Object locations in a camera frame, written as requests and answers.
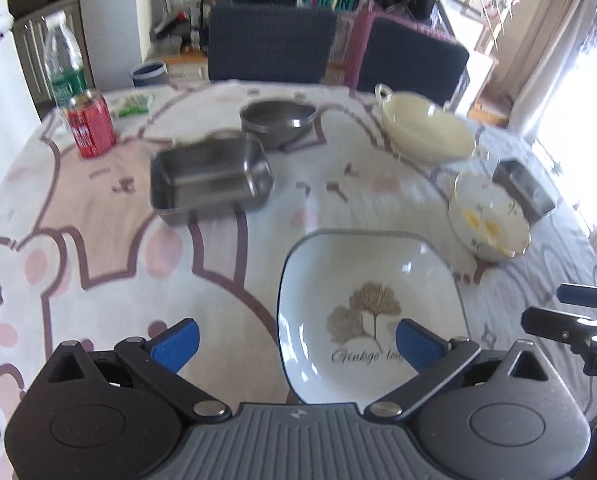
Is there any rectangular steel tray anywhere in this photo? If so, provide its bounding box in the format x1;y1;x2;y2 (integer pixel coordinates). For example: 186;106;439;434
149;135;275;227

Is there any green snack packet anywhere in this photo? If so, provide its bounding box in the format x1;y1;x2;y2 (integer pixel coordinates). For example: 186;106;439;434
109;92;156;120

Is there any white square plate tree print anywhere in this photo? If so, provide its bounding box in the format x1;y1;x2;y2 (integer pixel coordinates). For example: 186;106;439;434
277;230;471;406

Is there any oval steel bowl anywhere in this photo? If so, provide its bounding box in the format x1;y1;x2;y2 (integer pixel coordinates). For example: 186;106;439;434
239;100;318;151

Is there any grey trash bin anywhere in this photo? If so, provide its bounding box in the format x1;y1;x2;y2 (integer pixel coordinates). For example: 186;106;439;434
130;61;168;88

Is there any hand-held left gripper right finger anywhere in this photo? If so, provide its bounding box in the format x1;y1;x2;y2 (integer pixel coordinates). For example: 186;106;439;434
364;318;561;419

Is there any grey kitchen cabinet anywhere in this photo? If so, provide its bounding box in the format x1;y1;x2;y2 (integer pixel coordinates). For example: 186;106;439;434
11;7;94;106

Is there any pink rack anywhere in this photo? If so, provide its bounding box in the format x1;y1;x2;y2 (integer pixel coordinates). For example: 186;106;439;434
328;10;376;92

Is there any cardboard box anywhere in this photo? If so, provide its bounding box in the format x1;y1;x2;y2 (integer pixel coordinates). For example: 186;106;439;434
471;102;509;128

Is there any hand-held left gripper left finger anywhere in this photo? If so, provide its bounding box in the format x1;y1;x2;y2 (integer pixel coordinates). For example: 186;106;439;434
28;317;232;423

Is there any clear water bottle green label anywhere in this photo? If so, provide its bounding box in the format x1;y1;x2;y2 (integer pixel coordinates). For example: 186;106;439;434
43;10;89;108

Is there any small rectangular steel container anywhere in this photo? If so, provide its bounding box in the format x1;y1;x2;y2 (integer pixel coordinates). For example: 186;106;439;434
492;158;558;226

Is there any white floral bowl yellow rim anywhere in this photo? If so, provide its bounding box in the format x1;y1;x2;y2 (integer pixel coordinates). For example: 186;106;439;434
447;171;532;262

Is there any red soda can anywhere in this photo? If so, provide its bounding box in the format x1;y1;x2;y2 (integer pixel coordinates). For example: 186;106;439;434
64;88;117;159

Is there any bear print tablecloth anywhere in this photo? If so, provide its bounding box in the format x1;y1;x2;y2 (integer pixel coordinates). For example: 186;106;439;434
0;80;597;480

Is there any dark blue chair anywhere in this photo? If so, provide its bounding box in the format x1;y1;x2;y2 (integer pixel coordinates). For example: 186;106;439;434
208;2;338;85
364;16;470;108

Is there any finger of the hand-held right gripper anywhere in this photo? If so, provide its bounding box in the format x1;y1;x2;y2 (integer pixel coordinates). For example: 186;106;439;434
521;306;597;350
558;282;597;312

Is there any beige curtain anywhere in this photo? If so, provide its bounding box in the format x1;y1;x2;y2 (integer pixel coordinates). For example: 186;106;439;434
498;0;597;136

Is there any cream bowl with handles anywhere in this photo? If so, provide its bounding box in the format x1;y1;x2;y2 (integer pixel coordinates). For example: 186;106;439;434
375;83;476;163

